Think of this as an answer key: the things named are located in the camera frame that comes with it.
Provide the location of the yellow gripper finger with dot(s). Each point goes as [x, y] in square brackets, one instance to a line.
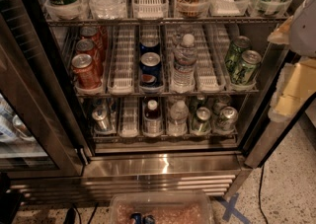
[281, 34]
[295, 84]

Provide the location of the silver redbull can front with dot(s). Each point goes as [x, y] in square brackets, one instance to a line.
[101, 117]

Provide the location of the green can bottom left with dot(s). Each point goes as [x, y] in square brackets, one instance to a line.
[200, 121]

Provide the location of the dark juice bottle white cap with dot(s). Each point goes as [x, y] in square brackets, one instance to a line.
[152, 119]

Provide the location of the clear plastic bin on floor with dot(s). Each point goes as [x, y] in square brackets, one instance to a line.
[165, 207]

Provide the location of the green can rear middle shelf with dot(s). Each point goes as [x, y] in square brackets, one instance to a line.
[236, 47]

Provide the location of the empty white shelf tray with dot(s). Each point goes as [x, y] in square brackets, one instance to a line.
[121, 75]

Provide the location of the red soda can rear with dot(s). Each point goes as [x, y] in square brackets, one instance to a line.
[93, 33]

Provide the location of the green can bottom right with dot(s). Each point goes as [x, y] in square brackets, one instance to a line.
[226, 119]

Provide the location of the blue pepsi can rear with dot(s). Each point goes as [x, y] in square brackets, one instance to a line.
[149, 44]

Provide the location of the clear water bottle bottom shelf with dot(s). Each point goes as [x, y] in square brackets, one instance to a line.
[177, 119]

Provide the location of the glass fridge door left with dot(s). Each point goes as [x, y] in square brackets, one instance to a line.
[35, 87]

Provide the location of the clear water bottle middle shelf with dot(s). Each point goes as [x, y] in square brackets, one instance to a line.
[185, 59]

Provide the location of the red soda can middle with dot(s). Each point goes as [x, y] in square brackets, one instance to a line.
[86, 45]

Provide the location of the fridge vent grille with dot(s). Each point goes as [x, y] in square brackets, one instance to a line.
[103, 189]

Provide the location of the green can front middle shelf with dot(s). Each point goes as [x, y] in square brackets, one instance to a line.
[246, 67]

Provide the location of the clear water bottle shelf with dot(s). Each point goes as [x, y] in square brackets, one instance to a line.
[185, 59]
[177, 119]

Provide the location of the blue pepsi can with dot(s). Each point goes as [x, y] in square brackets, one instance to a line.
[150, 66]
[149, 44]

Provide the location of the red soda can front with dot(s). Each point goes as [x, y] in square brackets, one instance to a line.
[85, 69]

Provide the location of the blue pepsi can front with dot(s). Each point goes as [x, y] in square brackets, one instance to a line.
[150, 66]

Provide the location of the red soda can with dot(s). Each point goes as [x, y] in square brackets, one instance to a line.
[93, 33]
[86, 45]
[85, 69]

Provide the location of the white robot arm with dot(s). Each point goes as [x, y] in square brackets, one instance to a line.
[302, 35]

